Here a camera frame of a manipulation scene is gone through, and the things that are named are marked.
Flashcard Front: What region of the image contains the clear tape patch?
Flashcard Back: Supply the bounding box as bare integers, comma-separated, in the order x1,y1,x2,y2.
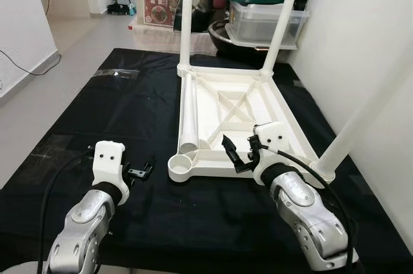
29,139,72,165

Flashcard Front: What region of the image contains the black tablecloth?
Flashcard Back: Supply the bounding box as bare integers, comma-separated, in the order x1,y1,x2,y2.
0,47,413,274

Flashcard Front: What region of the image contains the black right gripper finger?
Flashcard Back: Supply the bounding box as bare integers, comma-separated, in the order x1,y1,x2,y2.
221,134,241,165

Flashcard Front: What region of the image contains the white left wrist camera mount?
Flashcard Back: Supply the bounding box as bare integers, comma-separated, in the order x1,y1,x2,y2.
92,140,130,205

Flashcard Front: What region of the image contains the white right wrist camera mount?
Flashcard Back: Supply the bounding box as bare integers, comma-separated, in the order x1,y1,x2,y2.
253,121,290,170

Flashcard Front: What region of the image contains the black plastic bag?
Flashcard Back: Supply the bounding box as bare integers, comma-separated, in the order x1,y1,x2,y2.
192,0,220,33

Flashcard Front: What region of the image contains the black metal wok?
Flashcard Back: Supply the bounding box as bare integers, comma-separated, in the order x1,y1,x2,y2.
208,21,272,55

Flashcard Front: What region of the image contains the red printed carton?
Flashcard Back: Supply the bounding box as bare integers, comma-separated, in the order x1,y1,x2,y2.
142,0,183,28

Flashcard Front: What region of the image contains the clear plastic storage box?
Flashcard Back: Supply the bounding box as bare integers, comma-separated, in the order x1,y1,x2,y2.
227,2,310,49

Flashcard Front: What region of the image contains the black wall power cable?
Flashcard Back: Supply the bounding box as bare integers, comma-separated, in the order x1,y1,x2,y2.
0,48,62,78

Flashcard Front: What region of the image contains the beige patterned cloth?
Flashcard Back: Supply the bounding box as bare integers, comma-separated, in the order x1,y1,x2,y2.
128,21,217,55

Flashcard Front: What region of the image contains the cream plastic children table top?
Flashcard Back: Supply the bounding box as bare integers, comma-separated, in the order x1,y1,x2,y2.
168,63,336,184

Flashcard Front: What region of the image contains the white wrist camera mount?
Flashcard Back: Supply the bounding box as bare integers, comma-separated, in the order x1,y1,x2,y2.
253,121,290,170
92,140,130,205

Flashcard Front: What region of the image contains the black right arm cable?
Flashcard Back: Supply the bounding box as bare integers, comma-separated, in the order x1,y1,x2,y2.
258,145,359,268

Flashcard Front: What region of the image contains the clear tape strip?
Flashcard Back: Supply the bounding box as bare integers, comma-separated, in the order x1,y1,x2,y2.
94,68,141,79

